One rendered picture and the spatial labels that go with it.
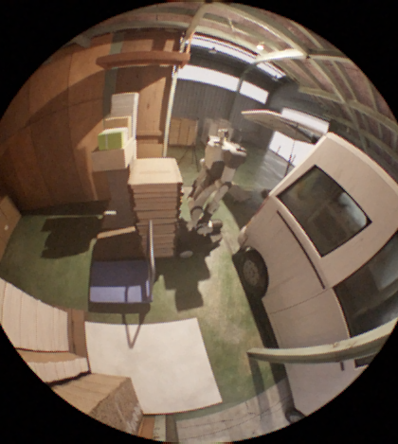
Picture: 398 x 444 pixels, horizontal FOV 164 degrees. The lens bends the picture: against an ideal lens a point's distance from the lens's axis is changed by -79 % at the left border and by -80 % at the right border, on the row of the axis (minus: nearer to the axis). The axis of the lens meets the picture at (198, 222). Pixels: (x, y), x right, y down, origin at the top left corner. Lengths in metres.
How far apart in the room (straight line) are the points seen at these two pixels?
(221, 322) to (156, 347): 0.75
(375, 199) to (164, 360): 1.98
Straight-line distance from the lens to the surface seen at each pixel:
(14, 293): 1.41
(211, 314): 1.69
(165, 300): 1.65
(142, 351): 1.56
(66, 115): 2.61
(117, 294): 1.55
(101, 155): 1.40
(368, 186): 1.03
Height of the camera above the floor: 1.62
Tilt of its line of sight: 45 degrees down
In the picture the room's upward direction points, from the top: 15 degrees clockwise
